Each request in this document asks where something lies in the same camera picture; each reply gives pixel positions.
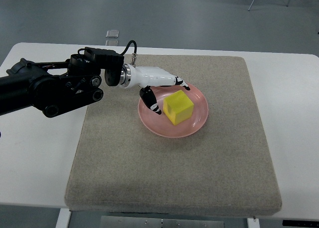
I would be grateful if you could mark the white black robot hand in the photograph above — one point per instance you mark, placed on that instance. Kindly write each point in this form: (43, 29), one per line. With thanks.
(146, 77)

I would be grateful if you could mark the yellow foam block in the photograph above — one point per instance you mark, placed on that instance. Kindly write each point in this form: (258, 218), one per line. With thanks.
(178, 107)

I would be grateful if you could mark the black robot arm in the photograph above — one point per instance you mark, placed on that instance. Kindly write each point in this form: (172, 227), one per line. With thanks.
(56, 88)

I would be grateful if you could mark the pink plate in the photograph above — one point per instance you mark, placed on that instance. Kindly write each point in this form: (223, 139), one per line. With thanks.
(161, 125)

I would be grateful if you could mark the beige fabric mat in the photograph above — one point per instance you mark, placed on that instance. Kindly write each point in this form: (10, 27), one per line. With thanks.
(224, 169)

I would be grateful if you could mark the white table leg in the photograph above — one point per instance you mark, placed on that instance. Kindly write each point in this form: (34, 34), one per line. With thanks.
(63, 218)

